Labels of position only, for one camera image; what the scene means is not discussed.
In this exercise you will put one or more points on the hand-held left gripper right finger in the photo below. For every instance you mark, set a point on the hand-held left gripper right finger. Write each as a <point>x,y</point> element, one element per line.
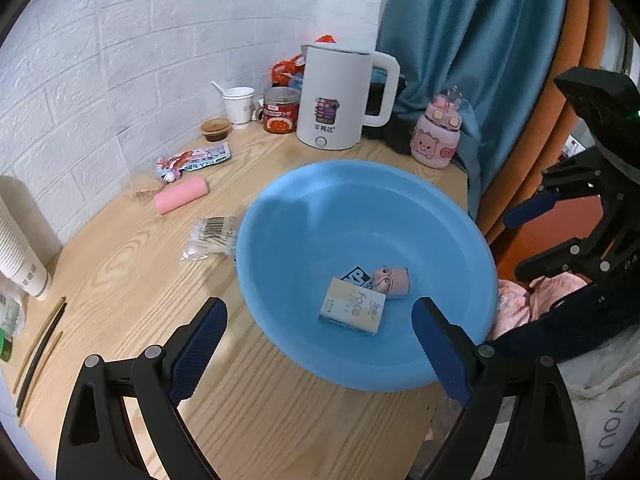
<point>440,350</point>

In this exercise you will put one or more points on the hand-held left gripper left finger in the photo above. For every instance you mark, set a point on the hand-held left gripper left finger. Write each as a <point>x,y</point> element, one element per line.
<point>200,345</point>

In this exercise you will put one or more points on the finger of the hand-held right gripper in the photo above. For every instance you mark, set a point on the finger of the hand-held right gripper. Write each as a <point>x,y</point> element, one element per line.
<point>530,210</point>
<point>555,262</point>

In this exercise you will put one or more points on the cotton swab pack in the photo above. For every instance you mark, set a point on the cotton swab pack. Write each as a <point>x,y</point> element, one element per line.
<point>212,240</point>

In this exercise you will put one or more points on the pink cylindrical case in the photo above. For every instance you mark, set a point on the pink cylindrical case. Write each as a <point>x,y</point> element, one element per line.
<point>182,195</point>

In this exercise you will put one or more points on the blue plastic basin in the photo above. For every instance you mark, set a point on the blue plastic basin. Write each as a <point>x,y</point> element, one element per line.
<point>350,210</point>

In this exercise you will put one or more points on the small clear plastic bag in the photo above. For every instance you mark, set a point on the small clear plastic bag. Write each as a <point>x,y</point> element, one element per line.
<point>142,187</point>

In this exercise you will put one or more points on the small pink white toy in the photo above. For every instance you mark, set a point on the small pink white toy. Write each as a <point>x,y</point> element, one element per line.
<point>171,176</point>

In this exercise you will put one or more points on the wooden desktop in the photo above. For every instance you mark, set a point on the wooden desktop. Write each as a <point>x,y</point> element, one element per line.
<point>125,270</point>

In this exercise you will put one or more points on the pink cloth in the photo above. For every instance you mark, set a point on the pink cloth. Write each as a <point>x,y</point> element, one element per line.
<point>515,305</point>

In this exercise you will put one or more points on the dark blue cloth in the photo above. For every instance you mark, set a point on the dark blue cloth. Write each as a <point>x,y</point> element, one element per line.
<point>580,325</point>

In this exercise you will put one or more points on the small pink case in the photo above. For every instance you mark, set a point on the small pink case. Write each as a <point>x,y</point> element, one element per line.
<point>395,282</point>

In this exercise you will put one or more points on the yellow white tissue pack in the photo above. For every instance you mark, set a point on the yellow white tissue pack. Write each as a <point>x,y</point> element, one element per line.
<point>350,307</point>

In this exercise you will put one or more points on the black white printed card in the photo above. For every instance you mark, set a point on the black white printed card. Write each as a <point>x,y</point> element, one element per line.
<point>359,276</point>

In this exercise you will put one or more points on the pink cartoon water bottle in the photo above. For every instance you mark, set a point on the pink cartoon water bottle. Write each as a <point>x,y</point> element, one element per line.
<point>432,140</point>

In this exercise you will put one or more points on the black cloth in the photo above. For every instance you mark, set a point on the black cloth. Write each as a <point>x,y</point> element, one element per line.
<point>395,135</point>

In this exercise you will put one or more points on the thin wooden stick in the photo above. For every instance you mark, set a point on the thin wooden stick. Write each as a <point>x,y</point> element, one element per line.
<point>37,365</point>

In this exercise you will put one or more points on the white printed bag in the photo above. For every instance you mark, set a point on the white printed bag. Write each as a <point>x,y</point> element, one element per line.
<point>605,420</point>

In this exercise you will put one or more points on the orange curtain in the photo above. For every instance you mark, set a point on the orange curtain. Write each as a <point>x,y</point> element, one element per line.
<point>560,35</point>

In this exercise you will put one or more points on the blue curtain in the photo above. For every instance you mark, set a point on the blue curtain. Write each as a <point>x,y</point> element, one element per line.
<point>475,35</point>

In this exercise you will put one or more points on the red blue snack packet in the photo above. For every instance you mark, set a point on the red blue snack packet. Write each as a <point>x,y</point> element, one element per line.
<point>205,156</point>

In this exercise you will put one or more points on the green label bottle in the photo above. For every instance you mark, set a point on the green label bottle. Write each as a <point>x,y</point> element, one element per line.
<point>9,327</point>

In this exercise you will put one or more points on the stack of paper cups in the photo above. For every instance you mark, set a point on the stack of paper cups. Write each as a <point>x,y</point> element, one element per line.
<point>20,250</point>

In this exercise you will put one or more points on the small brown sauce cup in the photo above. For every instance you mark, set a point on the small brown sauce cup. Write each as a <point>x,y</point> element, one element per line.
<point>216,130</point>

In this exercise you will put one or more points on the white electric kettle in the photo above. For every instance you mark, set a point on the white electric kettle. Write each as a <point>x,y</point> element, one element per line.
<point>335,90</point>

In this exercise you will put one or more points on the white paper cup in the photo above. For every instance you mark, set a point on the white paper cup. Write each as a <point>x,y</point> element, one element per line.
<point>239,107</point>

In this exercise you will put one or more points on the red label glass jar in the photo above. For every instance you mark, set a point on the red label glass jar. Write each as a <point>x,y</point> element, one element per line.
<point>280,112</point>

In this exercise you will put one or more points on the white plastic spoon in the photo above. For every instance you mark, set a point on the white plastic spoon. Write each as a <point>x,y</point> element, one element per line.
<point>218,88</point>

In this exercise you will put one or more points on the red plastic bag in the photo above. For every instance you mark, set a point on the red plastic bag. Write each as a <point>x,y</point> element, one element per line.
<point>286,70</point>

